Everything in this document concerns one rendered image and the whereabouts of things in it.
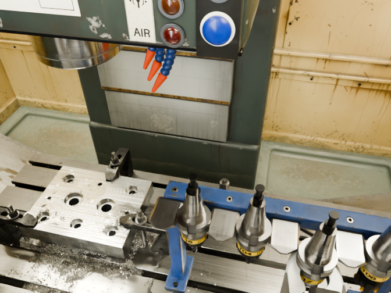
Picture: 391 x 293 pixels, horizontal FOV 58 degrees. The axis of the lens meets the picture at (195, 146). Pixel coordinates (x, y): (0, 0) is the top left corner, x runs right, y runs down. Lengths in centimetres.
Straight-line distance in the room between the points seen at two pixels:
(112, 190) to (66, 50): 52
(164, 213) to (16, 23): 40
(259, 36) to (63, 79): 114
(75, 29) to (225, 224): 41
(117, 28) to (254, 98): 86
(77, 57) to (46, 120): 149
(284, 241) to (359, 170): 118
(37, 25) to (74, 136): 150
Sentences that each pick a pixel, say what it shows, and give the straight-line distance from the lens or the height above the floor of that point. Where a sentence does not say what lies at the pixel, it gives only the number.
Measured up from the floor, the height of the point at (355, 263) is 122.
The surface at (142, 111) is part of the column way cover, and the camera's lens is 132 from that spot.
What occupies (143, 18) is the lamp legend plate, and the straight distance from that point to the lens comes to 40.
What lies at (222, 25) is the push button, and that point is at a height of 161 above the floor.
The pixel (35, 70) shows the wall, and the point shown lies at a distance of 202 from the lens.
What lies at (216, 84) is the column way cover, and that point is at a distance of 117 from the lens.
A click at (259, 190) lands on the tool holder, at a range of 57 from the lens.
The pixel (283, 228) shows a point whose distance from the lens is 67.
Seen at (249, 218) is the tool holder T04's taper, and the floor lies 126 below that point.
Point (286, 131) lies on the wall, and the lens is 174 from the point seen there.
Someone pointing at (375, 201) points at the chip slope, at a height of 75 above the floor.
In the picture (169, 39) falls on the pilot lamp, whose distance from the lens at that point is 39.
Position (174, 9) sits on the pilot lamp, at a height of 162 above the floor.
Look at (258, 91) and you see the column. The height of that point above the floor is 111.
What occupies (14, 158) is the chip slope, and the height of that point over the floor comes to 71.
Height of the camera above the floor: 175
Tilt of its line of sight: 41 degrees down
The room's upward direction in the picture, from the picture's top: 1 degrees counter-clockwise
